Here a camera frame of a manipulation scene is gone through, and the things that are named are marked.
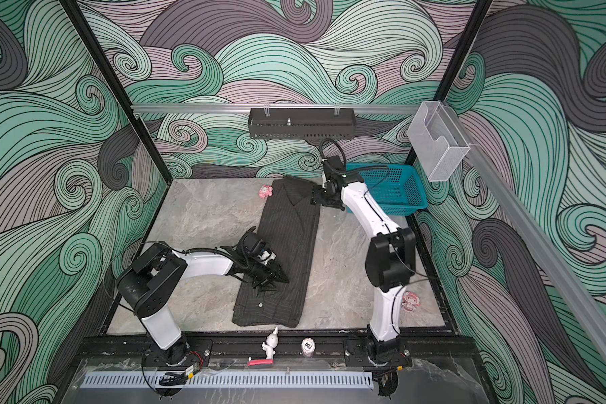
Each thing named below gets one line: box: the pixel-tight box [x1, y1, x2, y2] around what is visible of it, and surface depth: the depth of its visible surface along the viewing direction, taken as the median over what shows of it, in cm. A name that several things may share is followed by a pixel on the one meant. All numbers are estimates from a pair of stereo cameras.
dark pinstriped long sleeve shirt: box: [231, 176, 321, 329], surface depth 92 cm
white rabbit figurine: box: [261, 326, 279, 360], surface depth 74 cm
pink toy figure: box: [258, 184, 274, 200], surface depth 115 cm
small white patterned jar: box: [300, 336, 316, 358], surface depth 71 cm
